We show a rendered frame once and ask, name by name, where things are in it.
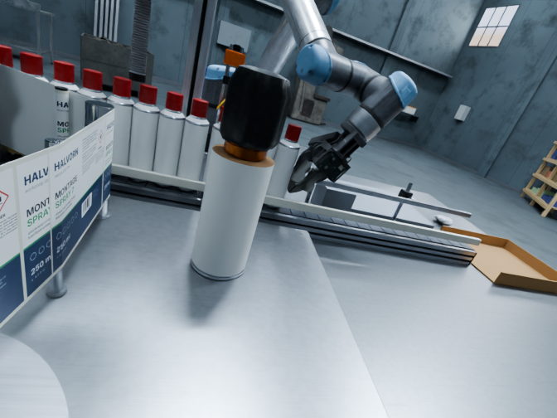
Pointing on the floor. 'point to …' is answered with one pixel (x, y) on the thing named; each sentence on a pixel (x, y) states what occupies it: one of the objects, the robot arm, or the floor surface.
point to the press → (315, 109)
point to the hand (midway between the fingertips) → (291, 187)
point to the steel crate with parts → (111, 60)
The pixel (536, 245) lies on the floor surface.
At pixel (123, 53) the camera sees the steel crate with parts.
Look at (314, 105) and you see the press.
